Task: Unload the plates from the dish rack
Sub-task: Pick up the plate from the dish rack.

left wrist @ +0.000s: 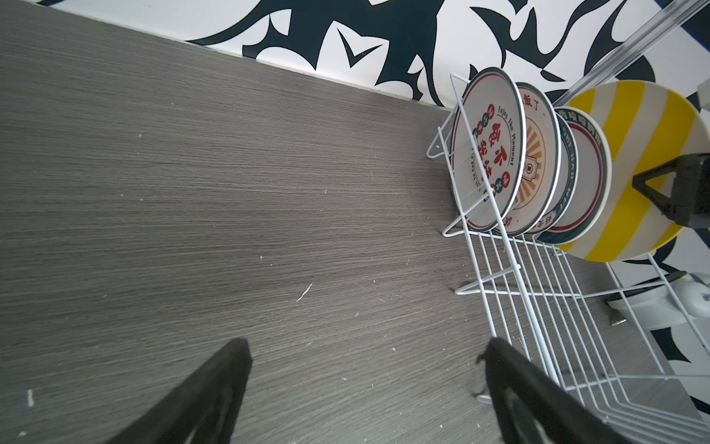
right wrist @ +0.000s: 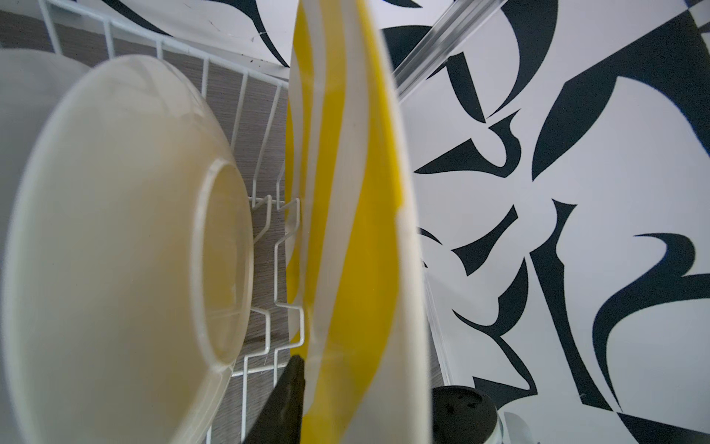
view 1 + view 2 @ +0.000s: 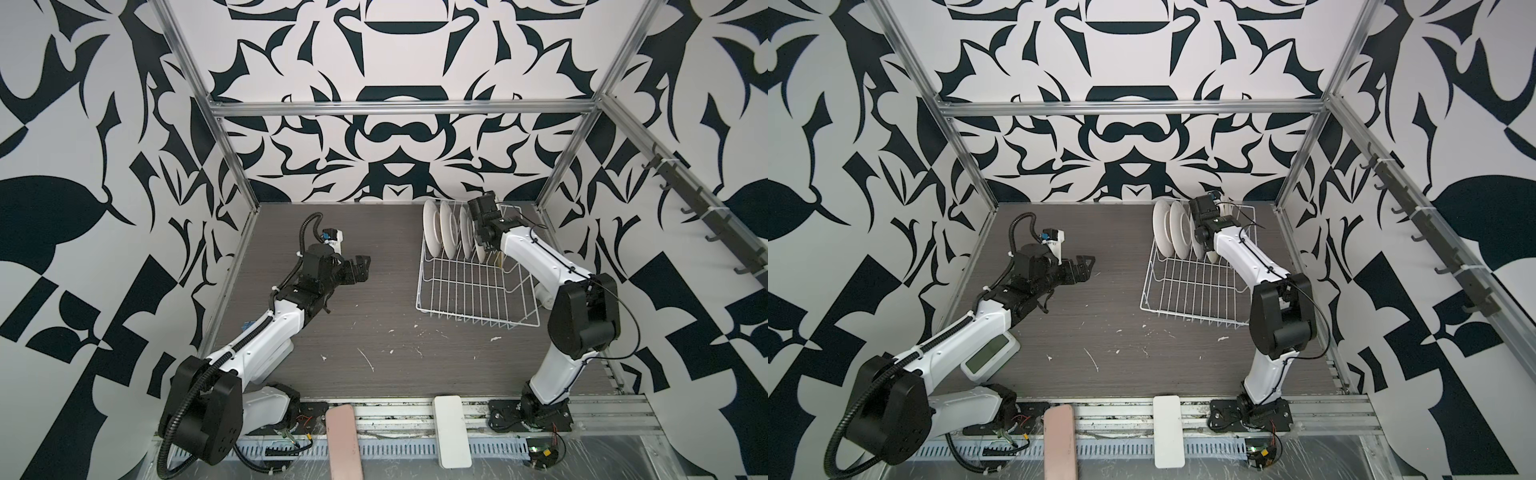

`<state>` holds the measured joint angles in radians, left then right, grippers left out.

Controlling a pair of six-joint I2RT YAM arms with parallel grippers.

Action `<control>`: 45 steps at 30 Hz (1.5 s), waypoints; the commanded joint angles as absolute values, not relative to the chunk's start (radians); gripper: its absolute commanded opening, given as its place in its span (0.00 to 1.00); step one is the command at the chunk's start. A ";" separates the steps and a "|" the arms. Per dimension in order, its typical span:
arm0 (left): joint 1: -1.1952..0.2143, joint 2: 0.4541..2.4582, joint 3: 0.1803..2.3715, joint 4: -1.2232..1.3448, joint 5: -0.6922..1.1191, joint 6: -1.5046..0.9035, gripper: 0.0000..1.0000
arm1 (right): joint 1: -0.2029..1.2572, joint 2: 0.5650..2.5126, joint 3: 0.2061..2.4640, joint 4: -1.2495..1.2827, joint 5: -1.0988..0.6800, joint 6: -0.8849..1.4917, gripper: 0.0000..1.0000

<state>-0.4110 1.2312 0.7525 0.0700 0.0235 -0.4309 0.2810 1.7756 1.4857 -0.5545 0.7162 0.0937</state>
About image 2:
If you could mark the yellow white striped plate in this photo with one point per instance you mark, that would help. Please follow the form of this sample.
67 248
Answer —
354 263

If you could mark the green rimmed white plate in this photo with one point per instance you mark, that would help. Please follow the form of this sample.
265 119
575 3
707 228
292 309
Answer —
128 270

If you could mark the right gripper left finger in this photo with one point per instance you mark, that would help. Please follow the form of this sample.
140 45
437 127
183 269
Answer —
281 418

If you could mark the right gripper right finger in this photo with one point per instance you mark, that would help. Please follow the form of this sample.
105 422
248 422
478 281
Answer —
463 415

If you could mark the white wire dish rack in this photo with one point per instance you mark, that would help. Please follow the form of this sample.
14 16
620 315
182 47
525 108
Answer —
249 97

